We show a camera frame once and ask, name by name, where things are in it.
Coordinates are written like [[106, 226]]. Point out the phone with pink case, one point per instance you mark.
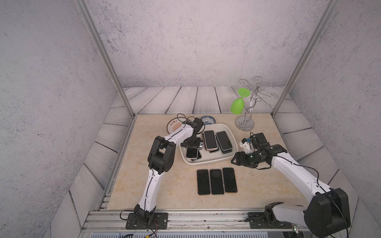
[[216, 182]]

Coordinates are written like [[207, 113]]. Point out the left aluminium frame post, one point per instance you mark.
[[86, 16]]

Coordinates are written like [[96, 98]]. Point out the right aluminium frame post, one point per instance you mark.
[[316, 34]]

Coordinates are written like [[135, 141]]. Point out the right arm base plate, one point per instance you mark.
[[264, 220]]

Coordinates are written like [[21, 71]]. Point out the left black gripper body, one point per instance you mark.
[[194, 142]]

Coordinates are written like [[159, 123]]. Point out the green plastic wine glass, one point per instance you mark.
[[238, 105]]

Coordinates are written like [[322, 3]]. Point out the small blue white dish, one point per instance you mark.
[[208, 120]]

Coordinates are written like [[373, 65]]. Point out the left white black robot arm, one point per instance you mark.
[[160, 161]]

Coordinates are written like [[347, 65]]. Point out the aluminium frame post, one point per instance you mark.
[[86, 16], [316, 34]]

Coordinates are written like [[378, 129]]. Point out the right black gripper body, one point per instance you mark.
[[249, 160]]

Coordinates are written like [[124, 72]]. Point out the aluminium front rail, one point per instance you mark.
[[235, 223]]

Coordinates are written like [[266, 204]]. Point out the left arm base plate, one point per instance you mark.
[[154, 221]]

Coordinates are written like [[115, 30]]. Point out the white storage tray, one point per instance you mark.
[[211, 151]]

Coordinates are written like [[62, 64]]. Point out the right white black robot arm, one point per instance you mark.
[[328, 210]]

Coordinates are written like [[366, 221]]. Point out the round plate with red rim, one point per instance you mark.
[[175, 124]]

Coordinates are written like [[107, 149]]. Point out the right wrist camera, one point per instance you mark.
[[256, 142]]

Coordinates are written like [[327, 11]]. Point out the phone dark case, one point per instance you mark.
[[230, 184], [226, 151], [199, 156]]

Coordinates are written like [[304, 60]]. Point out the silver wire glass rack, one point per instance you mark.
[[246, 122]]

